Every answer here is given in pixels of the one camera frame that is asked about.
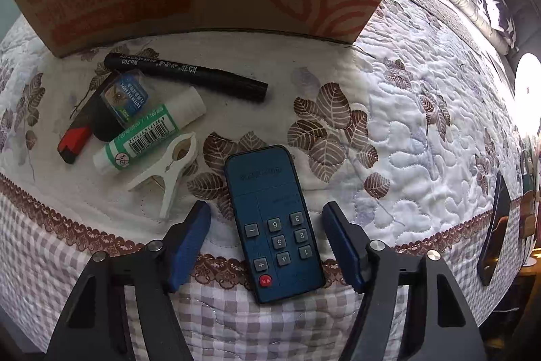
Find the black marker pen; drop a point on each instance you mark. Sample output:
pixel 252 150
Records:
pixel 186 72

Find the black smartphone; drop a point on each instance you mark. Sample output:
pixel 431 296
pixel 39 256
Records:
pixel 492 230

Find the black red utility knife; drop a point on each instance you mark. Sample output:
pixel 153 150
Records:
pixel 91 120

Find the white green glue stick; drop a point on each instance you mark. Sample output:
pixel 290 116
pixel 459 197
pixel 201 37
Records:
pixel 148 131

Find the white plastic clothespin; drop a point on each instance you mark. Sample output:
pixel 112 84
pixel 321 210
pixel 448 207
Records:
pixel 170 168

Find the small blue eye drops box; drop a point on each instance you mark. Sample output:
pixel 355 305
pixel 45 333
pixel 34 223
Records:
pixel 126 95

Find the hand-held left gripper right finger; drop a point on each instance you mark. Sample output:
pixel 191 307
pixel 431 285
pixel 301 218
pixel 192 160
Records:
pixel 343 243

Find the blue remote control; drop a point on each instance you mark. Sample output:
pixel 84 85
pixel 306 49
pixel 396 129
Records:
pixel 270 217

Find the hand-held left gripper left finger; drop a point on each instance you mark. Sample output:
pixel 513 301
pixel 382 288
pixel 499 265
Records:
pixel 191 239

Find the quilted leaf-print bedspread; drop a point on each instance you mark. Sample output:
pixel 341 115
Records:
pixel 380 124

